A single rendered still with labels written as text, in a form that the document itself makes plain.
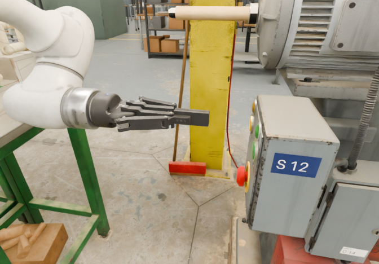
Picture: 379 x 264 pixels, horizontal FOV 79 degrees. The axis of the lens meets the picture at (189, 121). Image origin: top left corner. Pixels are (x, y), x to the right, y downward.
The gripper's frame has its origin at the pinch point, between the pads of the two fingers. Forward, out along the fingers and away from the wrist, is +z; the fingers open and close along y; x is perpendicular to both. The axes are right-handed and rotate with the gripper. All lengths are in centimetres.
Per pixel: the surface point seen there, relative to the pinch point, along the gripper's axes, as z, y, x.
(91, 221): -60, -31, -86
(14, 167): -104, -38, -60
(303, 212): 20.2, 12.7, -8.8
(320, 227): 32.6, -2.6, -29.7
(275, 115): 14.6, 6.2, 4.8
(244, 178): 11.2, 6.2, -8.9
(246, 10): 9.3, -21.1, 18.5
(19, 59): -68, -30, 2
